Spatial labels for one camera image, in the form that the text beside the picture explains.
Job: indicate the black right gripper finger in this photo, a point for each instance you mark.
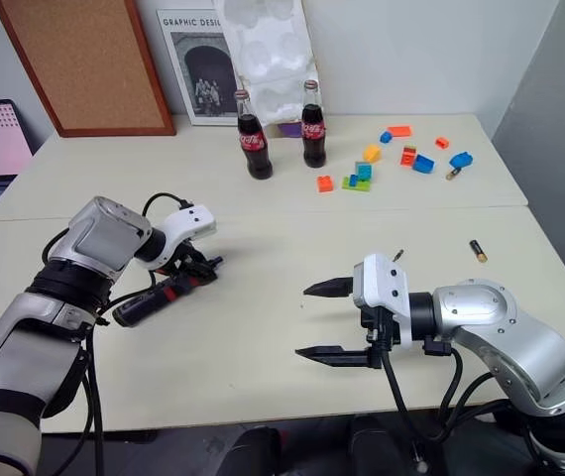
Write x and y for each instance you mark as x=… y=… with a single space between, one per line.
x=332 y=288
x=337 y=356

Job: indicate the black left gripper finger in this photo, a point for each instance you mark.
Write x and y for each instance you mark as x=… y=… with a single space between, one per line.
x=198 y=278
x=200 y=258

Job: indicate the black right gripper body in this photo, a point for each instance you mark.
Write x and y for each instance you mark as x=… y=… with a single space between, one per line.
x=379 y=329

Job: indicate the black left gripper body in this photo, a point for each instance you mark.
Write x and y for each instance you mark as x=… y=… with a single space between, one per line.
x=176 y=263

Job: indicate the black red electric screwdriver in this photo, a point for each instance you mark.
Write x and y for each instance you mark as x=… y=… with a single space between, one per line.
x=136 y=308

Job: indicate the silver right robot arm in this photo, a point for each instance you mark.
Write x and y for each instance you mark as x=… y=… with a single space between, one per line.
x=485 y=310

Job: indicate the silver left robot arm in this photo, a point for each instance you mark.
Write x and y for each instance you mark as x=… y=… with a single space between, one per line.
x=99 y=238

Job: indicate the small metal screwdriver bit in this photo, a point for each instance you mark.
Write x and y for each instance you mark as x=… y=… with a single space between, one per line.
x=398 y=255

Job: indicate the square orange toy block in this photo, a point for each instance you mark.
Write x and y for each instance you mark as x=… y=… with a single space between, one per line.
x=325 y=184

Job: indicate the cyan toy block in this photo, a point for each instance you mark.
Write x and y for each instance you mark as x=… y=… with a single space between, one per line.
x=364 y=170

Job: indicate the glass cola bottle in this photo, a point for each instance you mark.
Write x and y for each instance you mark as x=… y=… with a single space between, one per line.
x=254 y=144
x=313 y=134

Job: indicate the black gold battery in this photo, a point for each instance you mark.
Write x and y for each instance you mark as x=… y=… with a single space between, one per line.
x=478 y=250

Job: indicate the yellow toy block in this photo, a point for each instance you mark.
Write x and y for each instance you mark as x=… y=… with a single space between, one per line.
x=372 y=154

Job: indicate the orange green toy block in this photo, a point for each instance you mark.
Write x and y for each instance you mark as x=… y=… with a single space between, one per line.
x=408 y=156

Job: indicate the large blue toy block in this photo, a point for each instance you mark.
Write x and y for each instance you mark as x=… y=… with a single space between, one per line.
x=424 y=163

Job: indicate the purple object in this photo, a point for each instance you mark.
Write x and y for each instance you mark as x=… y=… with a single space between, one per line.
x=290 y=130

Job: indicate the small blue toy block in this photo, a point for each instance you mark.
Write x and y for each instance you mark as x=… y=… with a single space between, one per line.
x=386 y=138

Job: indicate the small brass metal piece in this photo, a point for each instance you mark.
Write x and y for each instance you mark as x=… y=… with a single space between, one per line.
x=452 y=174

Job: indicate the flat orange toy block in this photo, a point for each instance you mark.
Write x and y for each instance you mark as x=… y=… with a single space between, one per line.
x=401 y=131

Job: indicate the rounded blue toy block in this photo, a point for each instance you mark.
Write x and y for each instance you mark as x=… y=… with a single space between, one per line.
x=461 y=159

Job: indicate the small orange toy block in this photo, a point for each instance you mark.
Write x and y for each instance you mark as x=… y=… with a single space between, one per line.
x=442 y=143

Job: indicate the graphic design book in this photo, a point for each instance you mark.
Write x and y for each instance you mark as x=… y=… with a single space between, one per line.
x=198 y=64

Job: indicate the wood framed cork board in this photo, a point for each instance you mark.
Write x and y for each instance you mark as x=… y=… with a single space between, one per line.
x=84 y=64

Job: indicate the white moulded packaging sheet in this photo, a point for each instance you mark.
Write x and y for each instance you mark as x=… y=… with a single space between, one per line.
x=267 y=44

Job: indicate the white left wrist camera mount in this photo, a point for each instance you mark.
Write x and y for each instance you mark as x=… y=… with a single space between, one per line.
x=191 y=220

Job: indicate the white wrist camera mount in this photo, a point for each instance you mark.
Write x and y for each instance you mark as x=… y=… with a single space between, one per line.
x=384 y=285
x=191 y=220

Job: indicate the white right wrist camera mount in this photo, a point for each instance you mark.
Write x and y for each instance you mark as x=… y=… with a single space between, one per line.
x=384 y=285

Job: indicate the green toy base plate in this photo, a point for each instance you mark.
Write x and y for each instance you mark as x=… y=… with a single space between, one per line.
x=359 y=187

